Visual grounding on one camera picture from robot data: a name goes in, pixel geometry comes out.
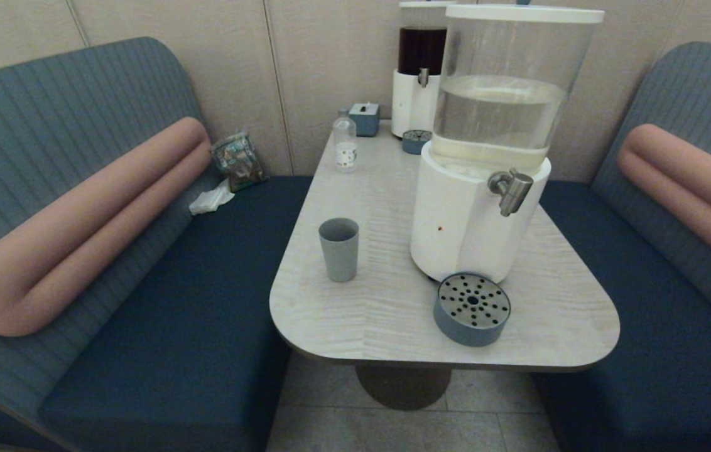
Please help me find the grey plastic cup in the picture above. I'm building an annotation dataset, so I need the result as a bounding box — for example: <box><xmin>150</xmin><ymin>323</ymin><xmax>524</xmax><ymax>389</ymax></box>
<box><xmin>318</xmin><ymin>218</ymin><xmax>361</xmax><ymax>283</ymax></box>

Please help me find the large steel dispenser tap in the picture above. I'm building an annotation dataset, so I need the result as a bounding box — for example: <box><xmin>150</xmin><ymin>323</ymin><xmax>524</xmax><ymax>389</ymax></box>
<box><xmin>488</xmin><ymin>169</ymin><xmax>534</xmax><ymax>217</ymax></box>

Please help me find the small clear bottle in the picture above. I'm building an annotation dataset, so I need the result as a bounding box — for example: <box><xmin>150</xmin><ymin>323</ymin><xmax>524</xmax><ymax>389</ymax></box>
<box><xmin>332</xmin><ymin>110</ymin><xmax>357</xmax><ymax>173</ymax></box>

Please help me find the small blue drip tray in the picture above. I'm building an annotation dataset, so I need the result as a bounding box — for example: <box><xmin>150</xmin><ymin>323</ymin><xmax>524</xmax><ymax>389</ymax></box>
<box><xmin>401</xmin><ymin>130</ymin><xmax>433</xmax><ymax>155</ymax></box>

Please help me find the large clear water dispenser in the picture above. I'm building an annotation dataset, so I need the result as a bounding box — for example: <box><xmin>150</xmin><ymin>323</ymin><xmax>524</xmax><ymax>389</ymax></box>
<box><xmin>410</xmin><ymin>4</ymin><xmax>605</xmax><ymax>284</ymax></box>

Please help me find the blue-grey tissue box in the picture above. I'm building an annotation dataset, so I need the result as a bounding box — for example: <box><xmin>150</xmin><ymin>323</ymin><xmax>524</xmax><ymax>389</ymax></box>
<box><xmin>349</xmin><ymin>102</ymin><xmax>381</xmax><ymax>137</ymax></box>

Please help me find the dark drink dispenser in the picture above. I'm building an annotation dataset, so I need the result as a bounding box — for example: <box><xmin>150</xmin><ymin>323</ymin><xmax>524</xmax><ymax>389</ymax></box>
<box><xmin>391</xmin><ymin>1</ymin><xmax>457</xmax><ymax>139</ymax></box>

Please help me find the patterned snack bag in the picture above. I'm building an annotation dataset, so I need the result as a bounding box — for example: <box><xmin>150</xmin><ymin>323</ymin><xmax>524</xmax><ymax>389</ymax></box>
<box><xmin>210</xmin><ymin>132</ymin><xmax>268</xmax><ymax>192</ymax></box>

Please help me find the crumpled white tissue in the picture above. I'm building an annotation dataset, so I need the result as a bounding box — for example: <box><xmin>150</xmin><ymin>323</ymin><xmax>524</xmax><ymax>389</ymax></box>
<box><xmin>189</xmin><ymin>179</ymin><xmax>236</xmax><ymax>215</ymax></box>

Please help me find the large blue drip tray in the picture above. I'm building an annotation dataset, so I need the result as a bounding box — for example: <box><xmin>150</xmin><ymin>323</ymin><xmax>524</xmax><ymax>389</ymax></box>
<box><xmin>433</xmin><ymin>272</ymin><xmax>512</xmax><ymax>347</ymax></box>

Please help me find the blue upholstered bench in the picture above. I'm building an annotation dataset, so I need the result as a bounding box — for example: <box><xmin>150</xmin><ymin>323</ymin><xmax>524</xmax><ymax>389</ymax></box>
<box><xmin>0</xmin><ymin>36</ymin><xmax>315</xmax><ymax>452</ymax></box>
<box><xmin>531</xmin><ymin>41</ymin><xmax>711</xmax><ymax>452</ymax></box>

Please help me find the white dispenser lid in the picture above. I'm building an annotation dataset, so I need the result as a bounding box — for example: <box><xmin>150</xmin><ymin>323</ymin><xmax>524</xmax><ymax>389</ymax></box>
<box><xmin>445</xmin><ymin>4</ymin><xmax>605</xmax><ymax>25</ymax></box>

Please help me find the pink bolster cushion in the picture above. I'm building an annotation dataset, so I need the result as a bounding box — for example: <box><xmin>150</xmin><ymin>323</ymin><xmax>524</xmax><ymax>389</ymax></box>
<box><xmin>617</xmin><ymin>124</ymin><xmax>711</xmax><ymax>283</ymax></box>
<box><xmin>0</xmin><ymin>117</ymin><xmax>212</xmax><ymax>338</ymax></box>

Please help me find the ribbed table pedestal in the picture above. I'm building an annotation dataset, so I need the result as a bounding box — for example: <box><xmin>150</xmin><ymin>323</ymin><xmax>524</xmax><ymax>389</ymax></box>
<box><xmin>354</xmin><ymin>364</ymin><xmax>453</xmax><ymax>412</ymax></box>

